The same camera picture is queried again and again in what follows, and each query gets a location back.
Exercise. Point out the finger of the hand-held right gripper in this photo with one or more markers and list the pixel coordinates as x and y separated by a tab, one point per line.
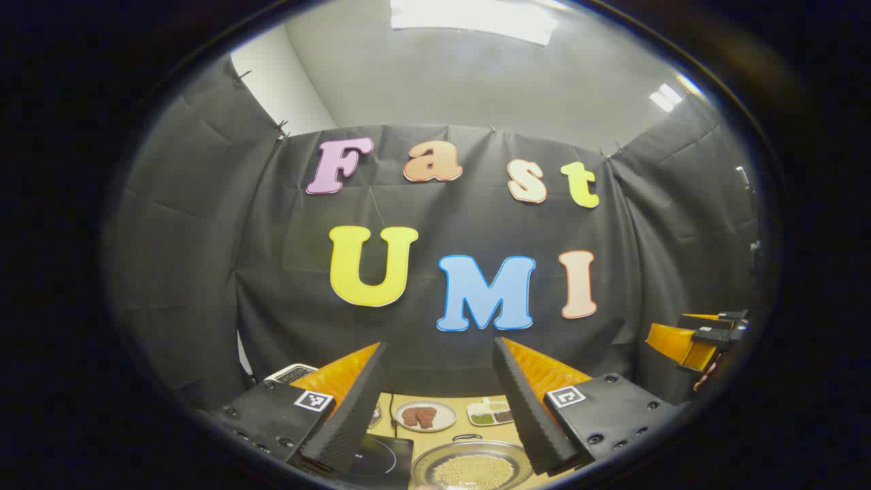
721	320
680	344

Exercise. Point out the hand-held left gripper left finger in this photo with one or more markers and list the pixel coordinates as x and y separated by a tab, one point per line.
354	422

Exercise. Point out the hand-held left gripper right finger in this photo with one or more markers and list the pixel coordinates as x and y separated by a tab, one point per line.
527	422

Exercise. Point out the black induction cooktop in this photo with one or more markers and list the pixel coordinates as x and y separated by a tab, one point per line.
381	463

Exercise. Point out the stainless steel pot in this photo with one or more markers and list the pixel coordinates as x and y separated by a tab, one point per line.
476	449

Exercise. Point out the heap of dark beans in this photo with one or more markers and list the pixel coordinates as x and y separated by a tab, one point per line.
503	416

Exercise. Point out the heap of green beans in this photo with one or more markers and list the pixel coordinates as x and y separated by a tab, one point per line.
482	419

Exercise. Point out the white divided dish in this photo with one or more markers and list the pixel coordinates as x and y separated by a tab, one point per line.
476	408

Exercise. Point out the brown meat slice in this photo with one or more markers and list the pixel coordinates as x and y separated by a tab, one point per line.
409	417
425	417

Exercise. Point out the heap of yellow soybeans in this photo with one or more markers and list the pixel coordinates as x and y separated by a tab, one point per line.
473	471

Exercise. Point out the white toaster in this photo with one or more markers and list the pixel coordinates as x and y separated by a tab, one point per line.
291	373

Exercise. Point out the white round plate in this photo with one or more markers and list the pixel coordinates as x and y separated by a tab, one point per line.
446	408

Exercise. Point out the black backdrop cloth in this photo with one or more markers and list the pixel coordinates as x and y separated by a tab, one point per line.
449	224

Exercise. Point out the small ceiling light panel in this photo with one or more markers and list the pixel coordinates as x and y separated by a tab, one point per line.
665	97

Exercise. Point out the large ceiling light panel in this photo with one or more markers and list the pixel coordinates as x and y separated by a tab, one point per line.
469	17

